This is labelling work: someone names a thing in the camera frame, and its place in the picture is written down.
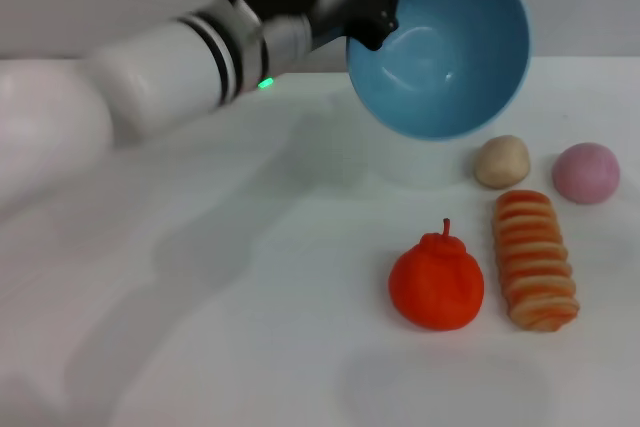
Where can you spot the pink round bun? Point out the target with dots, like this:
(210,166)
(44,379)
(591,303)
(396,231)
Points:
(586,174)

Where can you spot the blue bowl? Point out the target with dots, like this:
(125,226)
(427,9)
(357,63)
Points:
(450,72)

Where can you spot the beige round bun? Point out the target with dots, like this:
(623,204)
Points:
(501,162)

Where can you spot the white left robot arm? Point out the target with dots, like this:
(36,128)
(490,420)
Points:
(150,72)

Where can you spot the orange toy fruit with stem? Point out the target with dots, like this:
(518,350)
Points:
(435,287)

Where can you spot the orange striped bread roll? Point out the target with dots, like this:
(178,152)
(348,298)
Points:
(532,262)

